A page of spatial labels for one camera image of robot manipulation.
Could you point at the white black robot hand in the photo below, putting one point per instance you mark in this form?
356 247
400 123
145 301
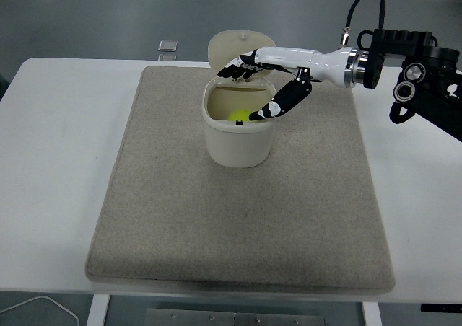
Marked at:
296 57

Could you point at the yellow-green tennis ball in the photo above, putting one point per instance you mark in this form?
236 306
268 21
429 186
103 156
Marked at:
239 115

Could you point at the cream plastic box with lid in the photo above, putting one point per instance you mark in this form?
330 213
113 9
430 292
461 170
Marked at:
236 144

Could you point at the silver floor socket cover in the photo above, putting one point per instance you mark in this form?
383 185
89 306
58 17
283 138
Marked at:
167 46

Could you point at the beige fabric mat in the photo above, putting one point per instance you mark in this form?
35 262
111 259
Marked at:
234 218

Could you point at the grey metal plate with screws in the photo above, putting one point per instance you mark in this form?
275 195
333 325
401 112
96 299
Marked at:
234 319

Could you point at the white table leg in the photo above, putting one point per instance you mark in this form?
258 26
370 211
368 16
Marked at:
371 315
97 311

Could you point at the black table control panel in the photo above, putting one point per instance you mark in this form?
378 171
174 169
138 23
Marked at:
442 307

